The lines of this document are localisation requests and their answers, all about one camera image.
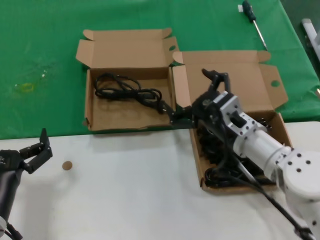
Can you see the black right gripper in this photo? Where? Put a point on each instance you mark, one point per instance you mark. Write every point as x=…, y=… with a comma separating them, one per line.
x=206, y=110

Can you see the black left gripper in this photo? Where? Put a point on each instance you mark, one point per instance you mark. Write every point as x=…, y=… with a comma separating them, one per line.
x=10, y=161

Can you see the open brown cardboard box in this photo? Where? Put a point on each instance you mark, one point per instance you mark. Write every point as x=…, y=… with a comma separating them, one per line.
x=237, y=75

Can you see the cardboard box with torn edge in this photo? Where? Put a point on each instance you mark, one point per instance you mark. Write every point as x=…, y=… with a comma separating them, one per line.
x=130, y=117

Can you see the round cardboard disc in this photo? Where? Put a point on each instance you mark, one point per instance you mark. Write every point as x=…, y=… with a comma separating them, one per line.
x=67, y=165

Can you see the small white paper scrap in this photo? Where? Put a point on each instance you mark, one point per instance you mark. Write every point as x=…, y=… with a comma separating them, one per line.
x=240, y=9

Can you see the green table cloth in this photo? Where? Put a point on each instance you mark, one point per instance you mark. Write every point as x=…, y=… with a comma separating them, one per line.
x=37, y=37

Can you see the small pale yellow object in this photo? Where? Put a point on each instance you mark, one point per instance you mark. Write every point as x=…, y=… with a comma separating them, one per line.
x=318, y=91

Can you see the white grey metal post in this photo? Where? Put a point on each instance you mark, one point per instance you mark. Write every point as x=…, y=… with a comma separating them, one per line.
x=308, y=27

